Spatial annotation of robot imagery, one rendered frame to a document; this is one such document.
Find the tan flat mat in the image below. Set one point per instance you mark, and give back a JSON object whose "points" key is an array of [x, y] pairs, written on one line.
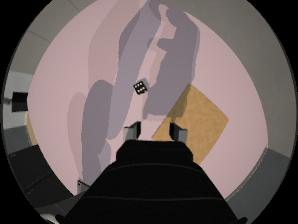
{"points": [[203, 120]]}

